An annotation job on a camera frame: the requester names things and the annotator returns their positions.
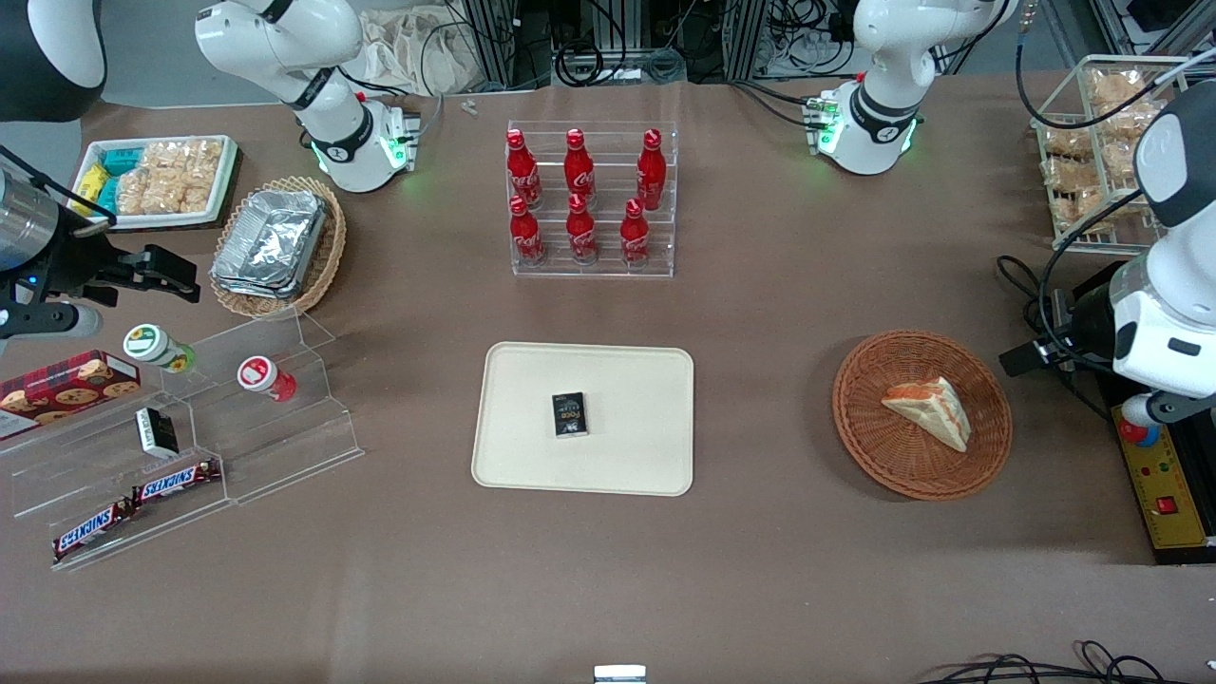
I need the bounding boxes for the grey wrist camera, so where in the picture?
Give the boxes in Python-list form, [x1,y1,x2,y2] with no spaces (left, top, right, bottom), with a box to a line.
[1124,389,1216,427]
[0,301,104,343]

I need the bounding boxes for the coiled black background cables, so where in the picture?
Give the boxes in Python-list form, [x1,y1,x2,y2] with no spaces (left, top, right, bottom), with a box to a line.
[555,0,689,88]

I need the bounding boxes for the black tissue pack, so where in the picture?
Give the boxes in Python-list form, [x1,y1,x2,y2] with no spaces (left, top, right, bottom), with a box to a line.
[551,390,590,440]

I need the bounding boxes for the red emergency stop button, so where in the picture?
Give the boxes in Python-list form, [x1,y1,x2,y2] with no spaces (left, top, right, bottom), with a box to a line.
[1118,395,1164,448]

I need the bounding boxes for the clear bag of crackers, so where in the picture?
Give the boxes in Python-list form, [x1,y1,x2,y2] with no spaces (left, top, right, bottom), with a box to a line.
[1041,128,1108,226]
[1092,103,1168,183]
[1086,68,1158,113]

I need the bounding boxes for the aluminium frame rack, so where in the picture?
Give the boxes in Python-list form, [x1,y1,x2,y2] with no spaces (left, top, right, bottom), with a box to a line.
[724,0,772,83]
[464,0,554,92]

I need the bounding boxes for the oval tan wicker basket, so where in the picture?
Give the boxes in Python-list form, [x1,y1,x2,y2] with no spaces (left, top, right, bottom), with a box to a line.
[208,175,349,320]

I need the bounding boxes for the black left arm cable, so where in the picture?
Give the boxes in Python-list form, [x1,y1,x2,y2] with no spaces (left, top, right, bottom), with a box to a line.
[994,188,1141,421]

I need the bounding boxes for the small rice cracker bag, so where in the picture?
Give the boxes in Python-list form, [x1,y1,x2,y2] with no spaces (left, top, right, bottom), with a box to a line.
[114,169,151,216]

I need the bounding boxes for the black base power cable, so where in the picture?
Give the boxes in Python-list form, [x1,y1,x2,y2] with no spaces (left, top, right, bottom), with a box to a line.
[730,78,824,131]

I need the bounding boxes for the beige cloth bag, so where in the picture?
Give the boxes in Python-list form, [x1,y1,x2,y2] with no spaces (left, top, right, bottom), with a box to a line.
[359,8,478,97]

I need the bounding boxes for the white wire basket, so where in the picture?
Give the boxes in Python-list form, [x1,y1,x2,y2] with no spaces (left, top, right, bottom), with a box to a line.
[1030,54,1216,255]

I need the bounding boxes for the snickers chocolate bar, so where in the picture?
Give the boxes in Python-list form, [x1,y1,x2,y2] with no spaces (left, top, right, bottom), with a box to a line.
[131,458,222,505]
[51,500,136,562]

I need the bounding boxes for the green-lid drink bottle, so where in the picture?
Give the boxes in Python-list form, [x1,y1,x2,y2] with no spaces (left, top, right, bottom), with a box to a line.
[123,323,198,374]

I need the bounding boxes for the red cola bottle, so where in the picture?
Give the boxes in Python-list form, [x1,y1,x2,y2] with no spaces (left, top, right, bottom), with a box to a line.
[505,128,543,211]
[619,198,653,270]
[635,128,669,213]
[563,128,598,212]
[564,193,600,266]
[508,196,548,268]

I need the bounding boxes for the clear acrylic stepped shelf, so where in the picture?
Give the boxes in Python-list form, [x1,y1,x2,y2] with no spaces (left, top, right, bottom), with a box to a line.
[0,308,366,573]

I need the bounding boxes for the beige plastic tray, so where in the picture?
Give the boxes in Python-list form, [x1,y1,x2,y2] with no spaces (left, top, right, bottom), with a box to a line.
[471,341,695,498]

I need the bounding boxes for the yellow snack pack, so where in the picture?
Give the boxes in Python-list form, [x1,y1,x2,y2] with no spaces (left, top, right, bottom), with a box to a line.
[73,162,111,206]

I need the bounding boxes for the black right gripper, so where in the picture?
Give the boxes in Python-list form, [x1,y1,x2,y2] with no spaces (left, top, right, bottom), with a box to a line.
[27,213,202,316]

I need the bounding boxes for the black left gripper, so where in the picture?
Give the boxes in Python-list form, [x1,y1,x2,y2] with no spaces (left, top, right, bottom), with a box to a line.
[998,274,1128,378]

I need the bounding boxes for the small black white box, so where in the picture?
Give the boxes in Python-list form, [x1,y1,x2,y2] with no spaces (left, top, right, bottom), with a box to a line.
[135,407,181,460]

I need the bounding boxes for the black floor cable bundle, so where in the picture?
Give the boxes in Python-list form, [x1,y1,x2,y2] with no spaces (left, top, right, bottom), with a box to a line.
[918,640,1190,684]

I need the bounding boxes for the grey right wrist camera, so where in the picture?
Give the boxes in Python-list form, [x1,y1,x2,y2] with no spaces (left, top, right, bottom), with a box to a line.
[0,301,104,343]

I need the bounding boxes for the clear acrylic bottle rack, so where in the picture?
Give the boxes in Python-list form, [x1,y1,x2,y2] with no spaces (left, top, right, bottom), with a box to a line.
[505,120,678,280]

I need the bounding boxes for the stacked foil containers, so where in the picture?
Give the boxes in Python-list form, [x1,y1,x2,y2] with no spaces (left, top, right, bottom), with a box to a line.
[210,188,330,301]

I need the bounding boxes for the red-lid drink bottle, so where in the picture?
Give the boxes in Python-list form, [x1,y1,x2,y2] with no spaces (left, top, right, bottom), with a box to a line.
[237,355,299,404]

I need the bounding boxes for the red cookie box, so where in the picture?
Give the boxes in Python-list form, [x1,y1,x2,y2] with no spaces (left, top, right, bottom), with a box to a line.
[0,350,143,441]

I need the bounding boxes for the triangle sandwich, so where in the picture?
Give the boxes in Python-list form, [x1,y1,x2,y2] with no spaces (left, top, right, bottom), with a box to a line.
[880,375,973,454]

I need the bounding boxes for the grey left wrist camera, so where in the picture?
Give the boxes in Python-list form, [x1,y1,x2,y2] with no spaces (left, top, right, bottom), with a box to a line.
[1124,389,1216,427]

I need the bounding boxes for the large rice cracker bag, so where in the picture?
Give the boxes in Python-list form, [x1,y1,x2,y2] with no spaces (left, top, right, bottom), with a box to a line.
[141,140,225,216]

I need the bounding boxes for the white rectangular snack tray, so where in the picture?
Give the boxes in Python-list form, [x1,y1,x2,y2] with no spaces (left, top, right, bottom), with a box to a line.
[69,134,239,232]

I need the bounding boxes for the yellow black control box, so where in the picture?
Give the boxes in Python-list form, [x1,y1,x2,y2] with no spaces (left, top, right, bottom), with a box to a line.
[1110,418,1216,567]

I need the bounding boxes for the round brown wicker basket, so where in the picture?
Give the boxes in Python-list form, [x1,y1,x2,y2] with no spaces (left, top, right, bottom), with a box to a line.
[831,329,1014,503]

